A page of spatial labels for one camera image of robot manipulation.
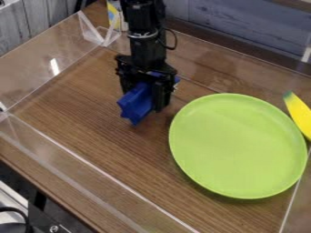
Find yellow toy corn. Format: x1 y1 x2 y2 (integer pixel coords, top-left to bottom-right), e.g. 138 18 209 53
283 91 311 141

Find blue plastic block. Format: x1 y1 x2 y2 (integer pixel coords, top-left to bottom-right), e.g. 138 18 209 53
116 72 180 126

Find clear acrylic enclosure wall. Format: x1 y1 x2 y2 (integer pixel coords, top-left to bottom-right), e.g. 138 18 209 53
0 11 311 233

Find black cable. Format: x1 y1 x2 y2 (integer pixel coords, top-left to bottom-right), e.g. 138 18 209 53
0 207 33 233

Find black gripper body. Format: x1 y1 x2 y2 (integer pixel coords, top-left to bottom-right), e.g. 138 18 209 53
114 37 180 89

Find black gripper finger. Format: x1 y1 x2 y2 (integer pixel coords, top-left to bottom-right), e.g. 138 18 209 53
152 78 173 112
117 69 140 94

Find green round plate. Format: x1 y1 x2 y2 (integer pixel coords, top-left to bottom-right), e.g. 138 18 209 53
169 94 307 199

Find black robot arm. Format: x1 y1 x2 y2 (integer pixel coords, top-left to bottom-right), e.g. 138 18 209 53
114 0 177 112

